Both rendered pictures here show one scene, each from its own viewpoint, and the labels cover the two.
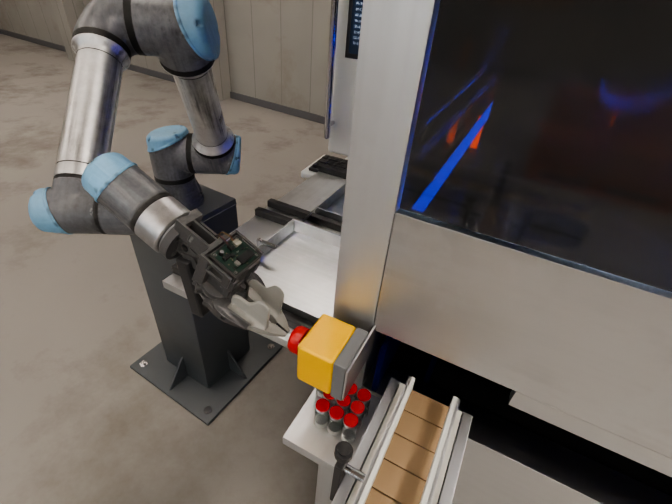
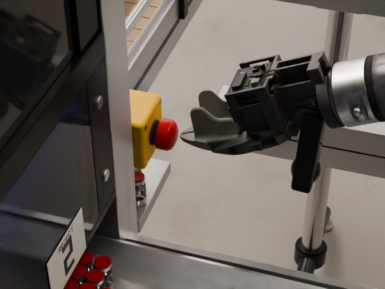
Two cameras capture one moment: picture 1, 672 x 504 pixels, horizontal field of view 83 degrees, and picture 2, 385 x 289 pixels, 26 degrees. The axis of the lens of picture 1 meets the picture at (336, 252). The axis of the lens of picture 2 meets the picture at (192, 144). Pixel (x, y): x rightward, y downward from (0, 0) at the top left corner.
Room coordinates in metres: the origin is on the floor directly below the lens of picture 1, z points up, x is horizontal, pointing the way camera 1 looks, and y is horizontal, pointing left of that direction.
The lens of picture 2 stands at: (1.19, -0.03, 1.65)
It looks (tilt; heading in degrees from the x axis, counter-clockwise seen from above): 39 degrees down; 173
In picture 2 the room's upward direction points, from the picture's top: straight up
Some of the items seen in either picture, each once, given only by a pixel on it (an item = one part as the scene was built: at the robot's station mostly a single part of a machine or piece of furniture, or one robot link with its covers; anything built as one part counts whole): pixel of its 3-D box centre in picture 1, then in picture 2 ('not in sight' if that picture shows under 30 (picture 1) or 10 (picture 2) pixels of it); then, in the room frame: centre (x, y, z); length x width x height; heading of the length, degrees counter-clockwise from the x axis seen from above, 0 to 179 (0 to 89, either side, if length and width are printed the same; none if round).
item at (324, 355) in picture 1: (330, 355); (128, 127); (0.34, -0.01, 0.99); 0.08 x 0.07 x 0.07; 65
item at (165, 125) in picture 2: (303, 341); (161, 133); (0.36, 0.04, 0.99); 0.04 x 0.04 x 0.04; 65
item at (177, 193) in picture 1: (177, 186); not in sight; (1.06, 0.52, 0.84); 0.15 x 0.15 x 0.10
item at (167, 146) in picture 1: (172, 151); not in sight; (1.06, 0.51, 0.96); 0.13 x 0.12 x 0.14; 97
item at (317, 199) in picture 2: not in sight; (323, 145); (-0.23, 0.45, 0.46); 0.09 x 0.09 x 0.77; 65
